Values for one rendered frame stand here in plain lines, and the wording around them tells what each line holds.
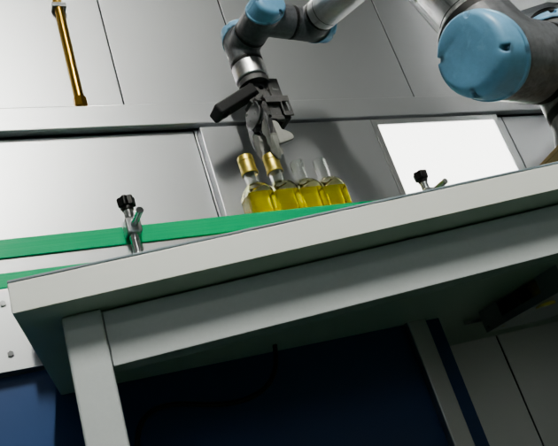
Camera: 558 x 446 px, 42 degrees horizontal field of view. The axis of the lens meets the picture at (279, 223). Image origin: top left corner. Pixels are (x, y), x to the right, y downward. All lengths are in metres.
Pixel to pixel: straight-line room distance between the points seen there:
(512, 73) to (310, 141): 0.85
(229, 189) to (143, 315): 0.86
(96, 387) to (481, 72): 0.61
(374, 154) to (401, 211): 1.02
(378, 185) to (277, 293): 1.02
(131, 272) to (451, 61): 0.53
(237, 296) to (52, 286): 0.19
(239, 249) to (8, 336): 0.44
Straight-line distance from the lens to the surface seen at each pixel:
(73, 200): 1.53
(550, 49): 1.03
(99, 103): 1.67
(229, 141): 1.66
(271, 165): 1.50
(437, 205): 0.82
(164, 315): 0.76
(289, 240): 0.75
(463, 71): 1.01
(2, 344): 1.07
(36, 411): 1.07
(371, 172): 1.78
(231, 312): 0.77
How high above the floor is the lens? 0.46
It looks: 22 degrees up
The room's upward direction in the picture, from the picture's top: 18 degrees counter-clockwise
